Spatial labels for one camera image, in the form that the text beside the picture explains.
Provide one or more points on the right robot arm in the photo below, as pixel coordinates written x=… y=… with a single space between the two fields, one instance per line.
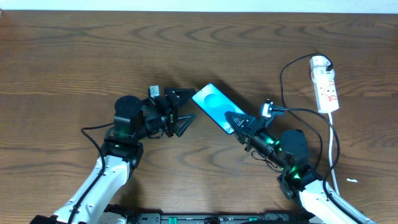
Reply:
x=299 y=180

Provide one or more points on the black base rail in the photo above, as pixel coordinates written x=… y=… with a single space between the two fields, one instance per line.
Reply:
x=217 y=218

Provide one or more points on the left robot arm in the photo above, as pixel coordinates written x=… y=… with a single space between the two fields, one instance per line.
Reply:
x=120 y=154

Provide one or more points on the blue Samsung Galaxy smartphone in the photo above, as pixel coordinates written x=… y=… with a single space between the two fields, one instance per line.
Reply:
x=215 y=104

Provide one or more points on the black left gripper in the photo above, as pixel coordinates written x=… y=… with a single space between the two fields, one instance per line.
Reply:
x=170 y=112

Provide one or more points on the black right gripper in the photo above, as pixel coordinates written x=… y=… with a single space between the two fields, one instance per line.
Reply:
x=249 y=133

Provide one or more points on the white USB charger adapter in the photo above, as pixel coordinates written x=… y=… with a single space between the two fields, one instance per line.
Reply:
x=319 y=61

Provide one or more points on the white power strip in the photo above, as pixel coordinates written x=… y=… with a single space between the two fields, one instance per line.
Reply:
x=325 y=90

